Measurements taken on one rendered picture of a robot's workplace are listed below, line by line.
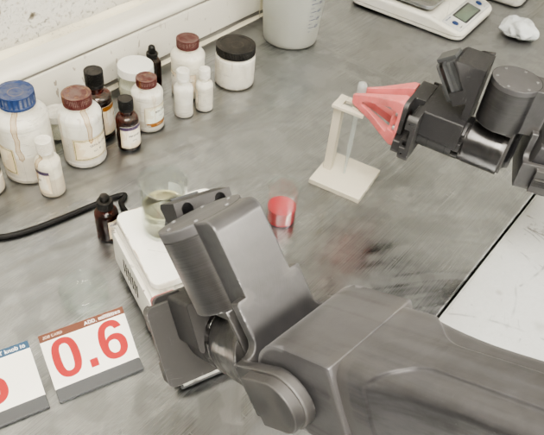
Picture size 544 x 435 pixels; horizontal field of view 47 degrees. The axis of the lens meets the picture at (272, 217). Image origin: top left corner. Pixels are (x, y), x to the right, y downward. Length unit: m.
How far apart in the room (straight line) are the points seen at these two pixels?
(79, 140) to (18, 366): 0.34
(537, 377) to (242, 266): 0.17
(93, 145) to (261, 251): 0.57
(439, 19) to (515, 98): 0.63
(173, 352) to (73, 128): 0.47
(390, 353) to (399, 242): 0.56
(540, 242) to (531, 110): 0.23
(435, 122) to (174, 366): 0.45
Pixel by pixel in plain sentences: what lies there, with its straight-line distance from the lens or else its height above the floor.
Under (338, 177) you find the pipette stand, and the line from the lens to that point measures 0.93.
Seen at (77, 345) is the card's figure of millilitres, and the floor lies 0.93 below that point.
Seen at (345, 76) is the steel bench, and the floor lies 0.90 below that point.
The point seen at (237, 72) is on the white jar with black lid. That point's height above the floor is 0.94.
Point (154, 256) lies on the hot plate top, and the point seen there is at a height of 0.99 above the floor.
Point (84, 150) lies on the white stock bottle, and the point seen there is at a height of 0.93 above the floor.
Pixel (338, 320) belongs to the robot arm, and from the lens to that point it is 0.34.
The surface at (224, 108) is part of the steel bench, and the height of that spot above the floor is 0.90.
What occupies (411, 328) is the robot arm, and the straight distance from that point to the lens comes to 0.33.
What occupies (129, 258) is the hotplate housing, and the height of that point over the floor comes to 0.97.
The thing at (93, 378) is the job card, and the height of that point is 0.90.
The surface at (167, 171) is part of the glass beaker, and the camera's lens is 0.69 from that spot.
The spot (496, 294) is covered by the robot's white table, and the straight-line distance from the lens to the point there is 0.85.
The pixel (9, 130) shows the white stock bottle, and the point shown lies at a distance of 0.87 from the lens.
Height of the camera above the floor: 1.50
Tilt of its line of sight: 44 degrees down
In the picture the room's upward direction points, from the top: 7 degrees clockwise
